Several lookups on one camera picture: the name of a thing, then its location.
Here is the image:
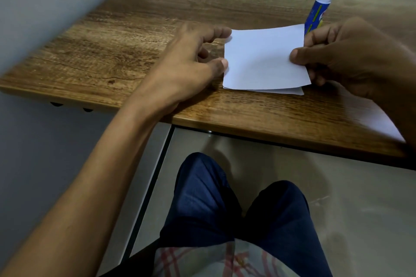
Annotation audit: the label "person's left hand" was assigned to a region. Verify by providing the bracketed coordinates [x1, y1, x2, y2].
[129, 22, 233, 119]

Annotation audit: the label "person's right hand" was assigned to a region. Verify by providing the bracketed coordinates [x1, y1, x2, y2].
[289, 17, 411, 101]

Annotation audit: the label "person's right forearm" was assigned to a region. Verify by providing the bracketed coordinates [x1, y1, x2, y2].
[370, 43, 416, 149]

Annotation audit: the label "person's left forearm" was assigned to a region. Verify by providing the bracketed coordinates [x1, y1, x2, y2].
[0, 100, 172, 277]

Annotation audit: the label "blue glue bottle white cap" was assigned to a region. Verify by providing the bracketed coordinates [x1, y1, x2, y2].
[305, 0, 338, 34]

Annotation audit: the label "white paper sheet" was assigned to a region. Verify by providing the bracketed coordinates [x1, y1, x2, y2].
[325, 81, 406, 143]

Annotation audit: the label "person's left leg blue trousers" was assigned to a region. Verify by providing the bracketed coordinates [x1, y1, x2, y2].
[159, 152, 244, 250]

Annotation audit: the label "person's leg blue trousers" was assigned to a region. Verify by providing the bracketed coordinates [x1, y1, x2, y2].
[159, 152, 244, 250]
[234, 180, 334, 277]

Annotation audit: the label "person's right leg blue trousers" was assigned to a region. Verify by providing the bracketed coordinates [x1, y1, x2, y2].
[234, 180, 334, 277]

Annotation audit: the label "white red plaid shirt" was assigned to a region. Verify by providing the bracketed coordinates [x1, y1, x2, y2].
[152, 238, 294, 277]

